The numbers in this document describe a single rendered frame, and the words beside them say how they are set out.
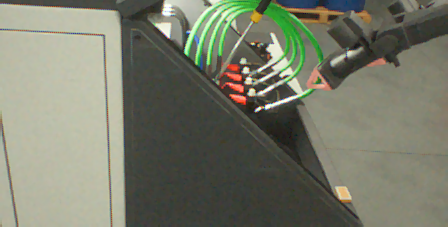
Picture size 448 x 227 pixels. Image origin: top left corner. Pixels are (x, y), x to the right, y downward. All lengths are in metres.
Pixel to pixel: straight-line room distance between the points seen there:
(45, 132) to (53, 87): 0.11
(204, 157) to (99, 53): 0.32
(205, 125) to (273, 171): 0.20
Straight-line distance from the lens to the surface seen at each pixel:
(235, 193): 1.08
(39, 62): 0.96
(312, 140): 1.53
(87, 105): 0.97
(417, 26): 1.03
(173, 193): 1.07
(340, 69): 1.12
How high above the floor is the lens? 1.72
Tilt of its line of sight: 27 degrees down
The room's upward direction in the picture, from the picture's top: 5 degrees clockwise
